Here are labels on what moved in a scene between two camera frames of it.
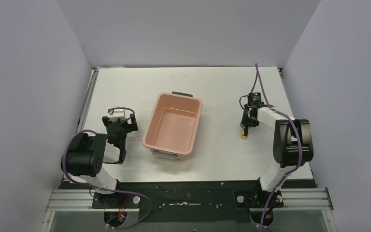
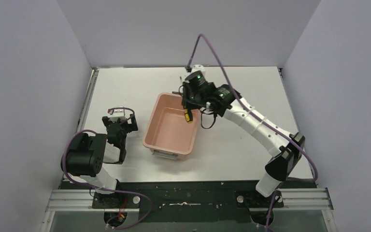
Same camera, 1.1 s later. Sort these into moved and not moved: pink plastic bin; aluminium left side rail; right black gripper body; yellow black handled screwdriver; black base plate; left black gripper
Moved: right black gripper body; yellow black handled screwdriver
Not moved: left black gripper; pink plastic bin; aluminium left side rail; black base plate
